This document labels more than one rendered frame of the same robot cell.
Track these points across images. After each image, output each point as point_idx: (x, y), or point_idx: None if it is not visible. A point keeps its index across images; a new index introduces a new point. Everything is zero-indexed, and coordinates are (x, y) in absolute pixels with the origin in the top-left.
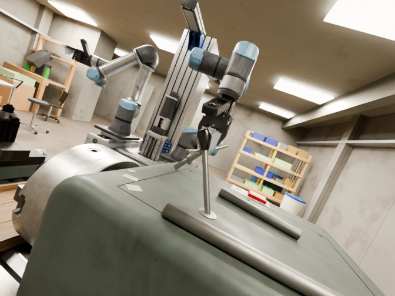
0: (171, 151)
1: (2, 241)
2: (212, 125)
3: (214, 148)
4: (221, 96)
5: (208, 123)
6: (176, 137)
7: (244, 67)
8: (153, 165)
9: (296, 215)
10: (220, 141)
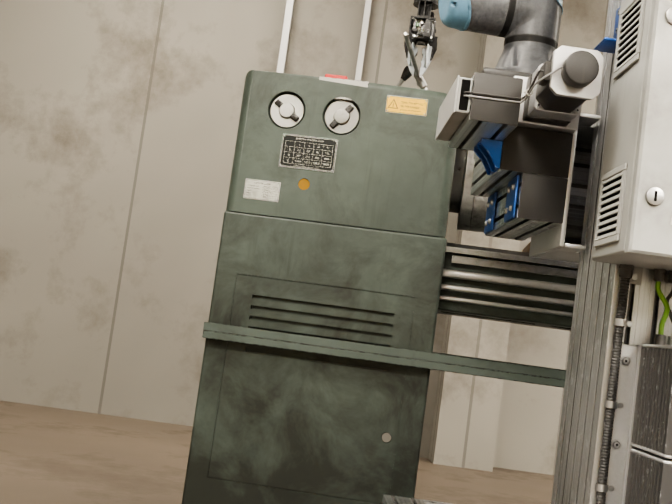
0: (602, 78)
1: (524, 248)
2: (421, 43)
3: (407, 62)
4: (433, 6)
5: (427, 43)
6: (606, 24)
7: None
8: None
9: (284, 73)
10: (405, 53)
